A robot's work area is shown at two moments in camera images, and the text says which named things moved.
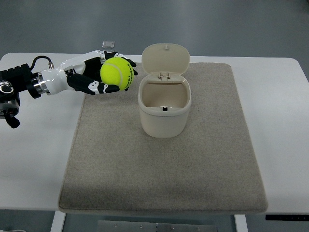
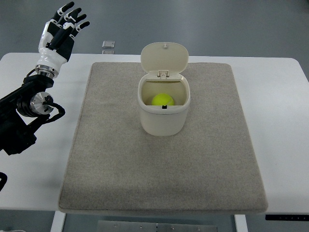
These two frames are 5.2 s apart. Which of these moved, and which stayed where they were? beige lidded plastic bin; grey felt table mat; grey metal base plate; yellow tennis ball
Moved: yellow tennis ball
Stayed: grey felt table mat; grey metal base plate; beige lidded plastic bin
